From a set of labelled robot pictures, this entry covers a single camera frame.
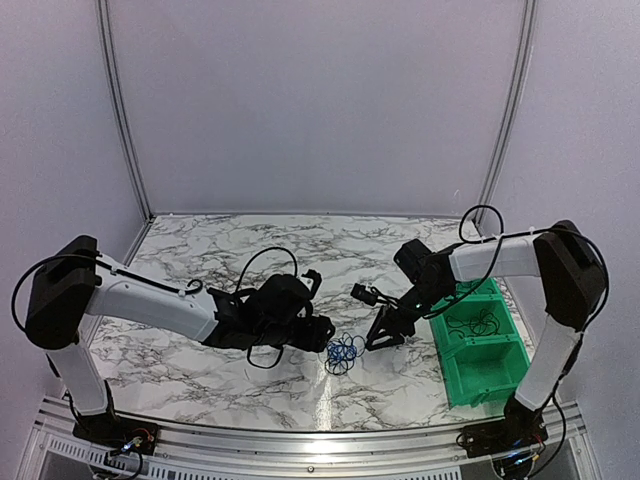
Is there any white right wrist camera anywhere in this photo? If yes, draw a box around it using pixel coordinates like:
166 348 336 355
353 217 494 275
350 283 388 307

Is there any blue black wire bundle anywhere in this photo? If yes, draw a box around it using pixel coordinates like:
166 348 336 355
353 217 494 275
322 333 367 376

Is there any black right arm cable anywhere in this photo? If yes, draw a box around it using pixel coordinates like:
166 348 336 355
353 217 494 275
422 204 611 471

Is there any green three-compartment plastic bin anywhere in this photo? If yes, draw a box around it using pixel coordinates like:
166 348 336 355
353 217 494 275
430 278 530 408

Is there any aluminium back-left corner post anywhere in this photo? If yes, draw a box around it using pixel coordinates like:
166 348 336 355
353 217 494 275
94 0 154 224

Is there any aluminium front rail frame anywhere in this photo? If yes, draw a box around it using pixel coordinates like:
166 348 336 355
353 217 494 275
16 397 601 479

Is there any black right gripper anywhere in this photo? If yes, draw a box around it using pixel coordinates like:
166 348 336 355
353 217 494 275
365 281 450 352

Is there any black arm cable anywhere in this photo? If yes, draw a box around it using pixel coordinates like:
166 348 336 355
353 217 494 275
234 247 301 370
422 204 611 471

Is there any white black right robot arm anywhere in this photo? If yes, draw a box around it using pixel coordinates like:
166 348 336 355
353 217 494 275
365 219 610 448

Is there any aluminium back-right corner post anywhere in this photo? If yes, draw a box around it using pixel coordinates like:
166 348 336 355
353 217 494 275
479 0 539 204

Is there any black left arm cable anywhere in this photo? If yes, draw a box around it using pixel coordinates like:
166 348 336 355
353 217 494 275
234 247 301 370

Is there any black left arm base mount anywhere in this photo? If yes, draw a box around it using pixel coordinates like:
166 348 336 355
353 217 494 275
73 412 159 455

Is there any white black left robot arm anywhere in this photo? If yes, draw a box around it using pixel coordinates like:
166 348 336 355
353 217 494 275
10 235 335 445

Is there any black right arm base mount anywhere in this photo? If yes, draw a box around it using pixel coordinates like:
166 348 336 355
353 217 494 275
456 394 548 458

